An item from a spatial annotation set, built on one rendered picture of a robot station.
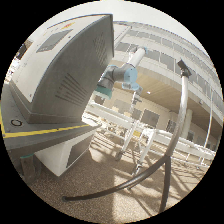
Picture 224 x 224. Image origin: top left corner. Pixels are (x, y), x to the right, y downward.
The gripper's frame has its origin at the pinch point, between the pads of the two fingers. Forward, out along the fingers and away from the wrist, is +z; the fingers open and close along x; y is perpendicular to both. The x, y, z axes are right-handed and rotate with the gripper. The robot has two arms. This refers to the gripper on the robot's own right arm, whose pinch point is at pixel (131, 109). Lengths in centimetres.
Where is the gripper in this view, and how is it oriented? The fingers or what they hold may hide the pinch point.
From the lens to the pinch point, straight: 107.1
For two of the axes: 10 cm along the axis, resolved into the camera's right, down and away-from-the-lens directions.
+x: -1.6, 0.7, -9.8
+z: -3.8, 9.2, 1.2
